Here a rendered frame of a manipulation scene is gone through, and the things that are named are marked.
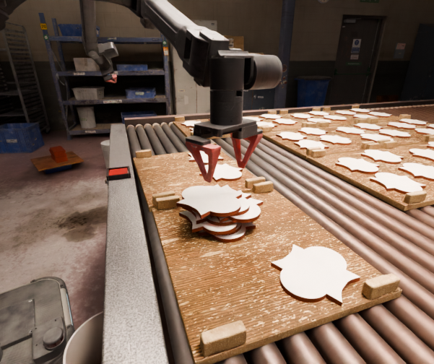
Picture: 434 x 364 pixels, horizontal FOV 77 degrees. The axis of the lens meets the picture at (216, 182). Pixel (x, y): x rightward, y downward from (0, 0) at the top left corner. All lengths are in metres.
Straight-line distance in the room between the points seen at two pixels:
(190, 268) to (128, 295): 0.11
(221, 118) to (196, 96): 4.94
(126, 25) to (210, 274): 5.58
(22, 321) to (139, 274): 1.04
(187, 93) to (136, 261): 4.91
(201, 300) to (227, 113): 0.30
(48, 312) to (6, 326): 0.15
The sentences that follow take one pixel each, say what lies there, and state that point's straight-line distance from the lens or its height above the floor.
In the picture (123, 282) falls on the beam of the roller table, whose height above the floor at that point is 0.91.
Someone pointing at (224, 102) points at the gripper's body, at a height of 1.21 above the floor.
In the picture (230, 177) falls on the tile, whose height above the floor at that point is 0.95.
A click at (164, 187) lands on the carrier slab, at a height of 0.94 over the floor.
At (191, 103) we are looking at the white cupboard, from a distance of 5.41.
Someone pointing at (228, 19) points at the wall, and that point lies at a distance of 6.10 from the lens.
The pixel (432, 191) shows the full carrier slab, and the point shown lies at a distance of 0.99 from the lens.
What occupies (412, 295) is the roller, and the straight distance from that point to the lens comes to 0.61.
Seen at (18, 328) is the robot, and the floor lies 0.26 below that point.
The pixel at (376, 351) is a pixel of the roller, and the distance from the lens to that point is 0.49.
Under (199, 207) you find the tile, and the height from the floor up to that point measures 1.00.
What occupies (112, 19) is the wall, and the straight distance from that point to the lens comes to 5.92.
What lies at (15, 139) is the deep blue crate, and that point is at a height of 0.22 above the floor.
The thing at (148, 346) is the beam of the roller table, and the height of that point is 0.92.
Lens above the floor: 1.28
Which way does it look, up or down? 24 degrees down
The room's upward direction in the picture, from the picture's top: straight up
